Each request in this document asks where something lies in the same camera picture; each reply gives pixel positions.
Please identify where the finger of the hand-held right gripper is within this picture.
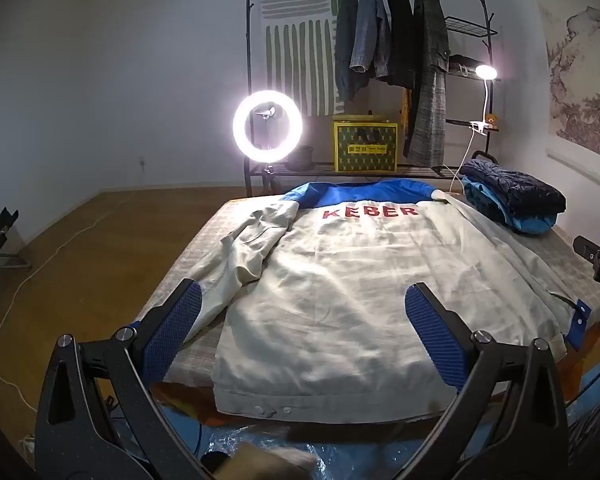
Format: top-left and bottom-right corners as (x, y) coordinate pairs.
(573, 236), (600, 264)

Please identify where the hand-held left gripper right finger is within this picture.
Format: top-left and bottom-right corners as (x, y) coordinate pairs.
(404, 282), (571, 480)

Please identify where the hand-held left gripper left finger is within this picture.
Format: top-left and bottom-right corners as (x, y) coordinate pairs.
(34, 278), (203, 480)

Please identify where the beige and blue jacket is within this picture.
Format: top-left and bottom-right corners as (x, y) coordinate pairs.
(182, 179), (593, 418)

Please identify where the black metal clothes rack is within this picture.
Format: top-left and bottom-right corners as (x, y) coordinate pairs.
(243, 0), (501, 198)

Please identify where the folded light blue garment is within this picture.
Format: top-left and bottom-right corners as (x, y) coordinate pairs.
(462, 180), (556, 236)

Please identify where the folded navy quilted jacket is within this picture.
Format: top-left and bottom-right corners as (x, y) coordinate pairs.
(461, 158), (567, 226)

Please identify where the blue plastic sheet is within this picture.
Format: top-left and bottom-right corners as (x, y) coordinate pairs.
(155, 385), (461, 480)

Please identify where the tan blurred object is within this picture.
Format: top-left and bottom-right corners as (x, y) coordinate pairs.
(215, 430), (316, 480)

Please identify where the yellow patterned box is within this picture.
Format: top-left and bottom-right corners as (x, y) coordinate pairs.
(332, 115), (400, 173)

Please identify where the white clip lamp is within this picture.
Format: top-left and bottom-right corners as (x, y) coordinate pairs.
(450, 64), (501, 193)

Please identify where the orange hanging scarf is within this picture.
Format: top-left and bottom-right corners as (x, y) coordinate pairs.
(399, 87), (412, 133)

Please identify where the black bag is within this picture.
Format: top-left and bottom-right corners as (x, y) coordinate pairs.
(447, 54), (476, 75)

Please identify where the grey plaid hanging coat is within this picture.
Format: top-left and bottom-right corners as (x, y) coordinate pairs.
(404, 0), (451, 167)

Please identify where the black hanging coat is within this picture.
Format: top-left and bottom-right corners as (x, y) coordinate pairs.
(380, 0), (418, 86)

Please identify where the dark grey hanging jacket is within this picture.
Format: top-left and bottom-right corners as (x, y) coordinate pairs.
(335, 0), (361, 103)

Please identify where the hanging denim jacket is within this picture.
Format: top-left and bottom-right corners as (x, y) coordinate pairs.
(350, 0), (392, 80)

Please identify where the white floor cable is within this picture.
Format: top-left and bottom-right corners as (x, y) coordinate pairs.
(0, 200), (131, 411)

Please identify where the landscape wall painting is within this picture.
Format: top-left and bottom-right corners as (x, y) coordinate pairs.
(537, 2), (600, 161)

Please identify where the ring light on stand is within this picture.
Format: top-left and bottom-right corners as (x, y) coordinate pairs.
(232, 89), (305, 181)

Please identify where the green striped wall hanging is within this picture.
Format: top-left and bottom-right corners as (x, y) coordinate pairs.
(258, 0), (348, 116)

